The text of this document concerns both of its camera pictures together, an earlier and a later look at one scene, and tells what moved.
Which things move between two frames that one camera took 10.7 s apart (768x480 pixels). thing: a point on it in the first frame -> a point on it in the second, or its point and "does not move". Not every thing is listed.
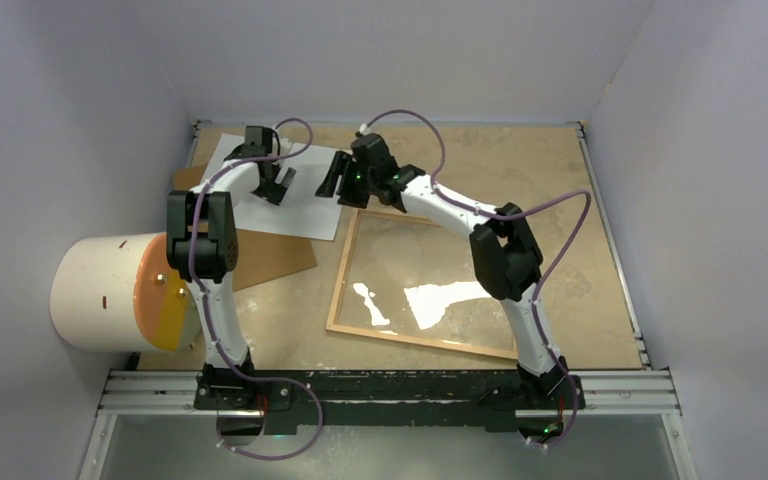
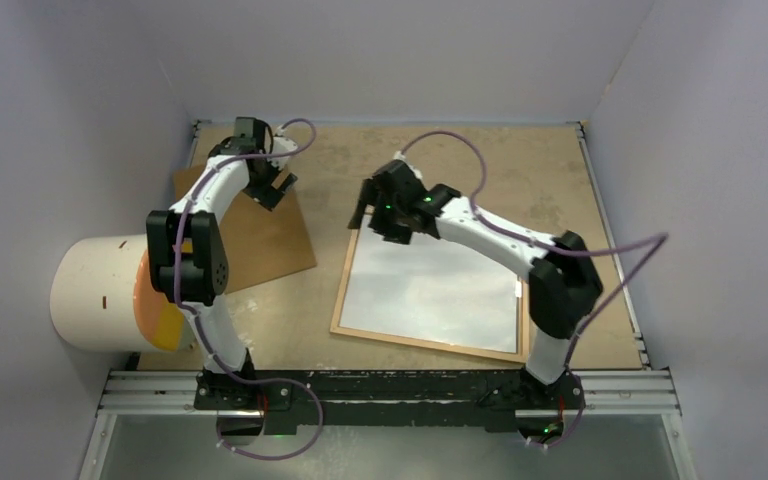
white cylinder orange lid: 119,293 does not move
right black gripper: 346,167 -> 371,195
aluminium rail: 170,393 does not move
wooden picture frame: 418,281 does not move
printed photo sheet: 300,212 -> 428,291
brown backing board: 258,257 does not move
